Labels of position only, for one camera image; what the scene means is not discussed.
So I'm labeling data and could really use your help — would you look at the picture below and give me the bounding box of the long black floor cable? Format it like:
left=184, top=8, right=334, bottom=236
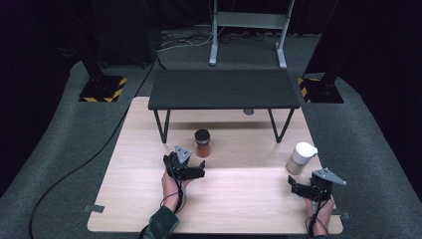
left=28, top=54, right=159, bottom=239

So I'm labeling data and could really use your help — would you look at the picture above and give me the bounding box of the person's right hand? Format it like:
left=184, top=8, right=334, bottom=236
left=305, top=196, right=335, bottom=231

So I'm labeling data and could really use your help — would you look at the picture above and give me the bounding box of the bundle of floor cables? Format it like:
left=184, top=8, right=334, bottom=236
left=156, top=23, right=267, bottom=54

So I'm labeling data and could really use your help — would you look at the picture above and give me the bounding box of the dark cabinet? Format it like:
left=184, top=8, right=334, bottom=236
left=99, top=0, right=162, bottom=69

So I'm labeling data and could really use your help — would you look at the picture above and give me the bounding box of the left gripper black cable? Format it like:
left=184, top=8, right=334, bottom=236
left=159, top=165, right=188, bottom=214

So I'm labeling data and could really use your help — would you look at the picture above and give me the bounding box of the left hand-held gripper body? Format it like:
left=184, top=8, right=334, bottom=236
left=162, top=144, right=193, bottom=182

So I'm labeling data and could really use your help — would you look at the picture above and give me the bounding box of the grey metal stand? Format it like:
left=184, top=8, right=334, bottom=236
left=208, top=0, right=297, bottom=70

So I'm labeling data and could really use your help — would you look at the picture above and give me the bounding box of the grey tape strip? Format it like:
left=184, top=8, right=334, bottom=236
left=83, top=204, right=106, bottom=214
left=331, top=208, right=351, bottom=221

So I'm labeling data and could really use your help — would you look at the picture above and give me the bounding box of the black shelf with metal legs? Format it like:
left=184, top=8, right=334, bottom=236
left=147, top=69, right=302, bottom=144

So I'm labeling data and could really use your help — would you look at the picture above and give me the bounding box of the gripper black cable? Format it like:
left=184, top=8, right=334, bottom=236
left=305, top=185, right=327, bottom=239
left=159, top=165, right=188, bottom=214

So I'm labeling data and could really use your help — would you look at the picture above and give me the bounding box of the beige spice jar white lid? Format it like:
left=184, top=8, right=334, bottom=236
left=286, top=141, right=318, bottom=176

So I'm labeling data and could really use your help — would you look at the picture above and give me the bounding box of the black stand with striped base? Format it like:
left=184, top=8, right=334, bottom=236
left=78, top=0, right=128, bottom=104
left=297, top=0, right=345, bottom=105

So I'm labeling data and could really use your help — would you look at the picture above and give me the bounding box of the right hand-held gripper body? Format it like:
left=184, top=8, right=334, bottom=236
left=309, top=167, right=347, bottom=203

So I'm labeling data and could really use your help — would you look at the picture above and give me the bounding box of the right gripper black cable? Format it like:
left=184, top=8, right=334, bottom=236
left=305, top=185, right=327, bottom=239

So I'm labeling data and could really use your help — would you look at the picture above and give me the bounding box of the orange spice jar black lid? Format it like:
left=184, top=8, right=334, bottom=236
left=194, top=128, right=212, bottom=159

